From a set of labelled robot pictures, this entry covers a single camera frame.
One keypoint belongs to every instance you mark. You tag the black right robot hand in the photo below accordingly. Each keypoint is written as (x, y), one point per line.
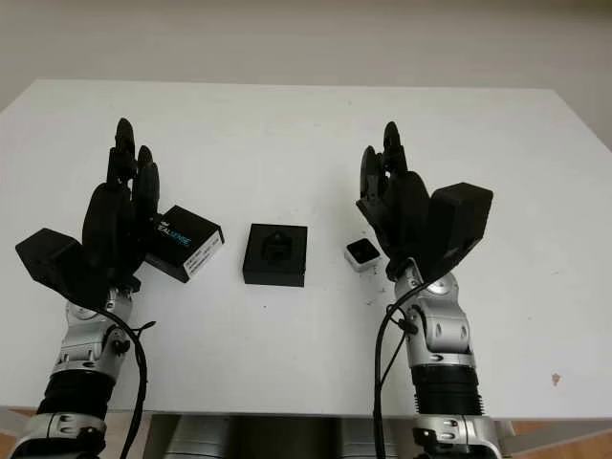
(406, 215)

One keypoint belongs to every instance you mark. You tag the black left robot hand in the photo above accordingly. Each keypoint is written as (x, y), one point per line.
(110, 225)

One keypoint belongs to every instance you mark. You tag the small silver square camera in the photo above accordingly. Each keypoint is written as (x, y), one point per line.
(363, 253)

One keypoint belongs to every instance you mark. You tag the black RealSense box lid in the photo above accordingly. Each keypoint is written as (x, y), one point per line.
(191, 239)

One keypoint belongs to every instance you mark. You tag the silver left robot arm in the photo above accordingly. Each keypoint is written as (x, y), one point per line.
(81, 334)

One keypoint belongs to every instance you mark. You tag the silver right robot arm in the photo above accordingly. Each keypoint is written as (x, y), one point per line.
(449, 330)

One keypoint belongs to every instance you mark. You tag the black box base with insert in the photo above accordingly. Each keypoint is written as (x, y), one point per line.
(275, 251)

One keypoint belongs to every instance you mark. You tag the white table leg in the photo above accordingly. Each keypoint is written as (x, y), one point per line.
(506, 429)

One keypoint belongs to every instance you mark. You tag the grey black robot torso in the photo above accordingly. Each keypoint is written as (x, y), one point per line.
(282, 437)

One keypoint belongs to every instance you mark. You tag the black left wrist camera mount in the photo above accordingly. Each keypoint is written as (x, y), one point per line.
(52, 258)

